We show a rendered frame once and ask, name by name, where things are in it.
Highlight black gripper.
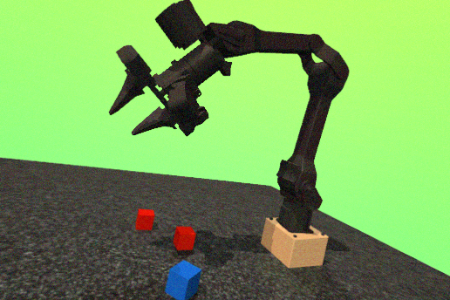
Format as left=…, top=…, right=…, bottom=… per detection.
left=109, top=45, right=201, bottom=136

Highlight blue cube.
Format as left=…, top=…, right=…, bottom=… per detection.
left=165, top=261, right=201, bottom=300

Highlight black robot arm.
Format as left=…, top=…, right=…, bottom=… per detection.
left=155, top=0, right=350, bottom=234

